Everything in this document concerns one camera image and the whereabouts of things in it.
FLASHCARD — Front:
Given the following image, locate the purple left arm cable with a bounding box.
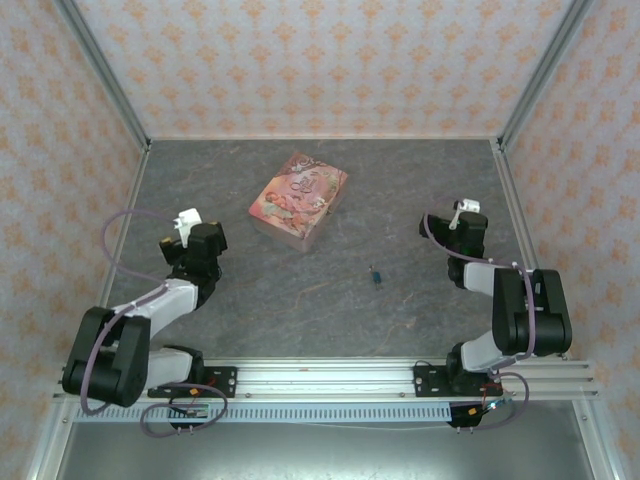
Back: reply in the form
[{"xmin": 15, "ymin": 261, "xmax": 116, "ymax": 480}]
[{"xmin": 79, "ymin": 208, "xmax": 229, "ymax": 439}]

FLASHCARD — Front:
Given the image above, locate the aluminium table side rail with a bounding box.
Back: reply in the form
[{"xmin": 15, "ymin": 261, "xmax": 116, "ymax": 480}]
[
  {"xmin": 492, "ymin": 139, "xmax": 572, "ymax": 361},
  {"xmin": 79, "ymin": 142, "xmax": 153, "ymax": 364}
]

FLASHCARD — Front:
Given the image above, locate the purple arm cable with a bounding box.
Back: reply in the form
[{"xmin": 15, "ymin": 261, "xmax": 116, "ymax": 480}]
[
  {"xmin": 419, "ymin": 196, "xmax": 542, "ymax": 434},
  {"xmin": 79, "ymin": 208, "xmax": 229, "ymax": 439}
]

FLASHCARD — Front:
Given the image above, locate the aluminium frame leg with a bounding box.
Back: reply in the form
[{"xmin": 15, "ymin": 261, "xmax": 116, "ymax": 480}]
[
  {"xmin": 573, "ymin": 399, "xmax": 622, "ymax": 480},
  {"xmin": 27, "ymin": 399, "xmax": 76, "ymax": 480}
]

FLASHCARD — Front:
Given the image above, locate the grey slotted cable duct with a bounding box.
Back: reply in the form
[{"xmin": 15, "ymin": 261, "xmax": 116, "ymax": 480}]
[{"xmin": 73, "ymin": 403, "xmax": 456, "ymax": 425}]

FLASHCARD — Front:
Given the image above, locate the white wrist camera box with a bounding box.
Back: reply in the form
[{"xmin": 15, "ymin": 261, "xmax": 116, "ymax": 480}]
[
  {"xmin": 173, "ymin": 208, "xmax": 205, "ymax": 237},
  {"xmin": 448, "ymin": 198, "xmax": 481, "ymax": 232}
]

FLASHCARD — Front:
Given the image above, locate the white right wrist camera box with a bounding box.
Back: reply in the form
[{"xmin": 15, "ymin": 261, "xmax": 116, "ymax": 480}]
[{"xmin": 448, "ymin": 198, "xmax": 481, "ymax": 232}]

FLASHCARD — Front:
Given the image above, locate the aluminium base beam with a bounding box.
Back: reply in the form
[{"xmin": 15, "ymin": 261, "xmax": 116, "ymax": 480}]
[{"xmin": 53, "ymin": 360, "xmax": 601, "ymax": 402}]

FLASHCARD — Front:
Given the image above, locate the pink illustrated book-shaped box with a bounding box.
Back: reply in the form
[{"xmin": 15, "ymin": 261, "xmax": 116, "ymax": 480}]
[{"xmin": 247, "ymin": 151, "xmax": 350, "ymax": 254}]

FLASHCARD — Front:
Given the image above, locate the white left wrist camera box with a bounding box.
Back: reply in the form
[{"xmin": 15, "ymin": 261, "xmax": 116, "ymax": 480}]
[{"xmin": 173, "ymin": 208, "xmax": 205, "ymax": 237}]

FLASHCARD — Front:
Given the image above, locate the aluminium corner post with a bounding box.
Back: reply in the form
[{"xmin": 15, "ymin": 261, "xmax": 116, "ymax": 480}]
[
  {"xmin": 52, "ymin": 0, "xmax": 153, "ymax": 151},
  {"xmin": 497, "ymin": 0, "xmax": 599, "ymax": 151}
]

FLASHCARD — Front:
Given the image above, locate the grey metal panel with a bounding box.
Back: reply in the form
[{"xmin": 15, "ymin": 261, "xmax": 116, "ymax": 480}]
[{"xmin": 49, "ymin": 419, "xmax": 601, "ymax": 480}]

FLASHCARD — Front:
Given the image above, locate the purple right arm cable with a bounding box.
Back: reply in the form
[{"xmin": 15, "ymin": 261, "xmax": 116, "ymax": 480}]
[{"xmin": 419, "ymin": 196, "xmax": 542, "ymax": 434}]

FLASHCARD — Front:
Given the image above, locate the small circuit board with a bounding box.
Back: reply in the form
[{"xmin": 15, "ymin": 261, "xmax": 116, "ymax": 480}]
[
  {"xmin": 169, "ymin": 403, "xmax": 209, "ymax": 419},
  {"xmin": 467, "ymin": 399, "xmax": 511, "ymax": 419}
]

